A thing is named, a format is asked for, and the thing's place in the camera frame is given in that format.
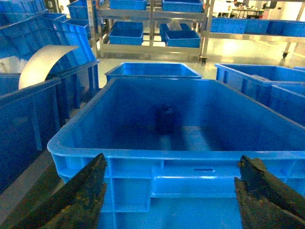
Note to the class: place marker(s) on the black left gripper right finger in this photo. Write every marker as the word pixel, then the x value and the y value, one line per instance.
pixel 265 202

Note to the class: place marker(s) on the blue bin in front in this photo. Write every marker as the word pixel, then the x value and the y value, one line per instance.
pixel 172 148

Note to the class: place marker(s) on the curved grey sheet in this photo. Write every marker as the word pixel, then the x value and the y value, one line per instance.
pixel 40 64

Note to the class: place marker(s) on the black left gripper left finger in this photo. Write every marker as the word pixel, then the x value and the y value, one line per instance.
pixel 76 205

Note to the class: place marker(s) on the blue bin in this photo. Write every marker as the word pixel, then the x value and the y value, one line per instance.
pixel 153 69
pixel 172 148

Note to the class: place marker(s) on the blue bin behind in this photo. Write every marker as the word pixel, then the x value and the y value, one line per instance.
pixel 153 69

